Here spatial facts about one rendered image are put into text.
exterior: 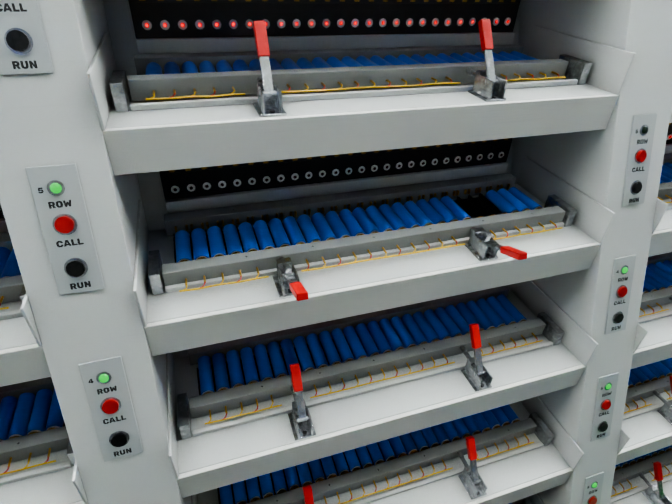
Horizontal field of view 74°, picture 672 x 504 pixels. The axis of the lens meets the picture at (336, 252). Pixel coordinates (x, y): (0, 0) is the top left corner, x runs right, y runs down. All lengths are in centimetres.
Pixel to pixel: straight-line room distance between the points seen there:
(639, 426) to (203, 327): 82
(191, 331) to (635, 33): 64
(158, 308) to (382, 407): 33
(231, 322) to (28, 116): 27
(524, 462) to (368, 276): 48
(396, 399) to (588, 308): 32
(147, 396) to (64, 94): 31
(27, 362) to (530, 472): 74
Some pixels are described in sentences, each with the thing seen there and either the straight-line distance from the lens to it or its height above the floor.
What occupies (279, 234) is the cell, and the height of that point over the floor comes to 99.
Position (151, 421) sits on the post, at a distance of 57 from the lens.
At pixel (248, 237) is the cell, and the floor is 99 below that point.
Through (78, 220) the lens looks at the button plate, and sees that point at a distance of 48.
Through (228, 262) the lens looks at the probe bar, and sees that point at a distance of 54.
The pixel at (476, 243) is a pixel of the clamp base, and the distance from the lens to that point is 62.
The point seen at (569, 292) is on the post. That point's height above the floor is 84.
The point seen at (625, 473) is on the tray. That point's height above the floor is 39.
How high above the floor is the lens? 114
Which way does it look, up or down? 18 degrees down
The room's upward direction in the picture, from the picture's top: 4 degrees counter-clockwise
